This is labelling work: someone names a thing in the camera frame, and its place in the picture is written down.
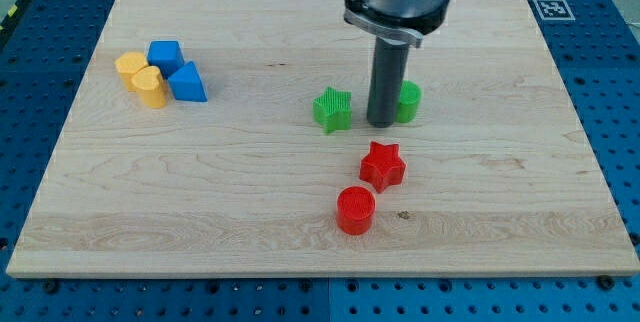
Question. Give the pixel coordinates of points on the wooden board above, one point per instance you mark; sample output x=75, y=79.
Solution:
x=500, y=179

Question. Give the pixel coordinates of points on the red cylinder block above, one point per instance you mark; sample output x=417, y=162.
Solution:
x=355, y=210

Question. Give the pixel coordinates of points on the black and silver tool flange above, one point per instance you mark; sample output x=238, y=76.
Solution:
x=406, y=30

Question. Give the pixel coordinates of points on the green cylinder block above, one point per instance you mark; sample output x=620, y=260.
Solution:
x=408, y=102

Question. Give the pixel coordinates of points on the yellow heart block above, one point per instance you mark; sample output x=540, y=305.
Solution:
x=149, y=87

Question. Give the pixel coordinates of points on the blue cube block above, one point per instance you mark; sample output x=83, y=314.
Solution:
x=166, y=55

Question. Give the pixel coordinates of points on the white fiducial marker tag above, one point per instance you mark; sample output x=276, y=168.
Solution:
x=553, y=10

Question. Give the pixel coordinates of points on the yellow hexagon block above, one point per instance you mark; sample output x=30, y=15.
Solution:
x=129, y=64

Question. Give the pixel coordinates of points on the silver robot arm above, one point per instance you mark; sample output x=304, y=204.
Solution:
x=403, y=8

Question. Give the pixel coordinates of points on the green star block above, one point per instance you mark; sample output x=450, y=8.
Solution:
x=332, y=110

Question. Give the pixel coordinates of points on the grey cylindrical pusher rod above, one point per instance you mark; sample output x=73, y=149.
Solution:
x=388, y=67

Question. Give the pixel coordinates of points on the blue triangle block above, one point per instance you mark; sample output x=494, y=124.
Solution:
x=187, y=85

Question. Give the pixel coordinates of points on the red star block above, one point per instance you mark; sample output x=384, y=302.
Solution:
x=382, y=166

